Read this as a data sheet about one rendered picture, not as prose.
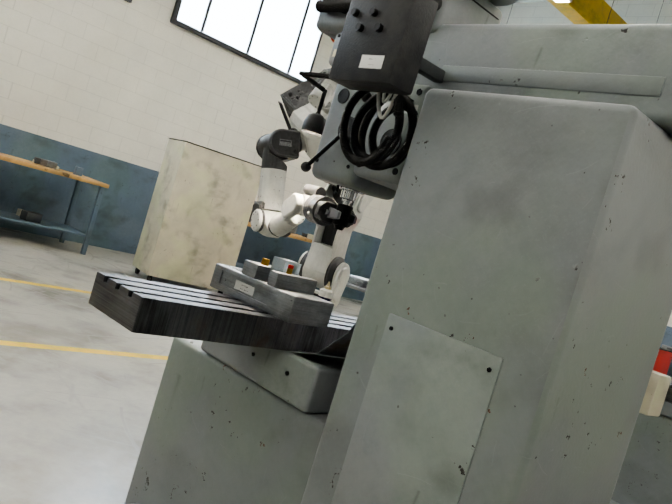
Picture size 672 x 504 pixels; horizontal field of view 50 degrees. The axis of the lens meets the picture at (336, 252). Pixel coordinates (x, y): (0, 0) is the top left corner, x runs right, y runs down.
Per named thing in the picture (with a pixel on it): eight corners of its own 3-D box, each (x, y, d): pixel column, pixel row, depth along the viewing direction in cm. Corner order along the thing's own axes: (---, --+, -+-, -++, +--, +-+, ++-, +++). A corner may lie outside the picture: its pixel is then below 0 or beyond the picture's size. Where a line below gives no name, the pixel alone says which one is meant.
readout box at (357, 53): (323, 76, 164) (349, -13, 163) (350, 90, 170) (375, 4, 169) (385, 82, 149) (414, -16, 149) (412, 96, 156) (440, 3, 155)
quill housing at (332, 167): (304, 175, 205) (336, 67, 203) (353, 192, 219) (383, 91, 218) (349, 185, 191) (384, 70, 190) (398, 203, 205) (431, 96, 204)
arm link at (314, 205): (323, 194, 205) (305, 189, 215) (313, 226, 205) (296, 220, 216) (359, 205, 211) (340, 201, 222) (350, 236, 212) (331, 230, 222)
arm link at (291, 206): (296, 208, 219) (276, 222, 230) (322, 215, 224) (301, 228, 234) (297, 189, 221) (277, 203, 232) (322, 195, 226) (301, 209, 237)
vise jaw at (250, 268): (240, 273, 196) (244, 259, 196) (280, 281, 207) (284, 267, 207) (254, 278, 192) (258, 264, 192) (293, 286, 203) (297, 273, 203)
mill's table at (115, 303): (87, 302, 172) (96, 271, 172) (407, 348, 259) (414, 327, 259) (131, 332, 155) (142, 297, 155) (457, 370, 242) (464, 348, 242)
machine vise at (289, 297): (209, 285, 205) (219, 249, 204) (248, 292, 216) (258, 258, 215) (287, 322, 181) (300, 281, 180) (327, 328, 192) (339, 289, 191)
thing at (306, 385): (197, 348, 213) (208, 310, 213) (284, 358, 237) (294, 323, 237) (303, 414, 177) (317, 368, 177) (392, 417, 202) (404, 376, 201)
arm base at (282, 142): (260, 168, 258) (252, 137, 257) (292, 160, 263) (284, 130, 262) (275, 164, 245) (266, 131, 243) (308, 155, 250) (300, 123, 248)
